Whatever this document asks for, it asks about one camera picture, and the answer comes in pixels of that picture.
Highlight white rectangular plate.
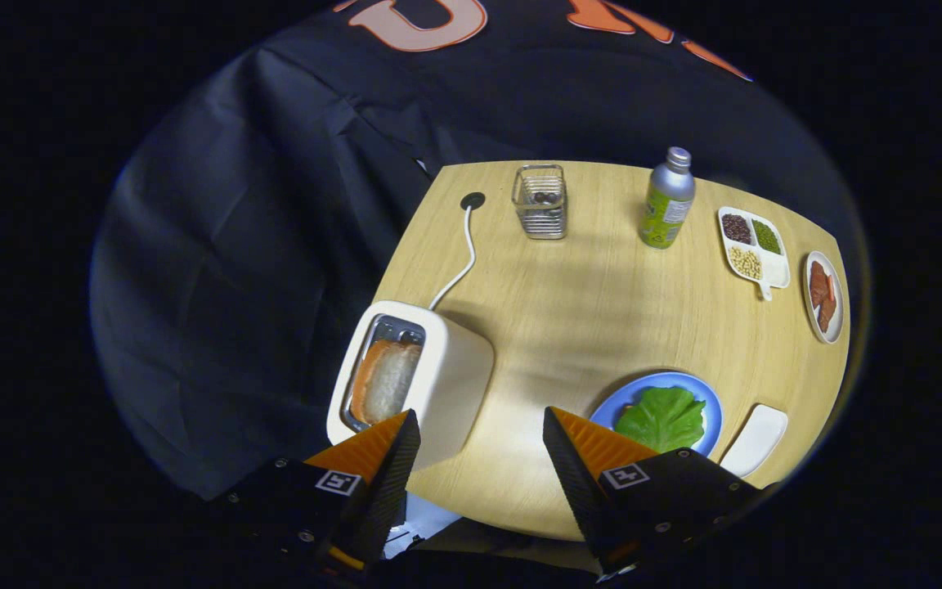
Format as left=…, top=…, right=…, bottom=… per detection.
left=720, top=404, right=789, bottom=479

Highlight white toaster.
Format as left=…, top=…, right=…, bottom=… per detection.
left=326, top=300, right=495, bottom=471

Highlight toasted bread slice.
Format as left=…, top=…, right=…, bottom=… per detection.
left=350, top=339, right=423, bottom=426

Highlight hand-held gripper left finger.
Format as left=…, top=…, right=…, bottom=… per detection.
left=209, top=409, right=422, bottom=575

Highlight white oval plate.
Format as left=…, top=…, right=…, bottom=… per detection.
left=803, top=251, right=845, bottom=344

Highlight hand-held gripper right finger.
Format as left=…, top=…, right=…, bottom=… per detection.
left=542, top=406, right=776, bottom=578

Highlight green label metal bottle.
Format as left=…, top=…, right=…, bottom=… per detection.
left=639, top=147, right=696, bottom=250

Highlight white toaster cable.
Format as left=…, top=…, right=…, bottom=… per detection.
left=428, top=205, right=478, bottom=312

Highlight green lettuce leaf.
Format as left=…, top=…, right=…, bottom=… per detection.
left=615, top=387, right=707, bottom=453

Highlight blue round plate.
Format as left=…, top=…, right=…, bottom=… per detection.
left=590, top=372, right=723, bottom=459

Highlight yellow soy beans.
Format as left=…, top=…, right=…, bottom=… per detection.
left=729, top=247, right=763, bottom=281

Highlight clear glass holder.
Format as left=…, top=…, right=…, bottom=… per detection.
left=512, top=164, right=567, bottom=240

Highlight white divided tray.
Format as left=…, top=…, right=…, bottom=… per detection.
left=718, top=207, right=791, bottom=301

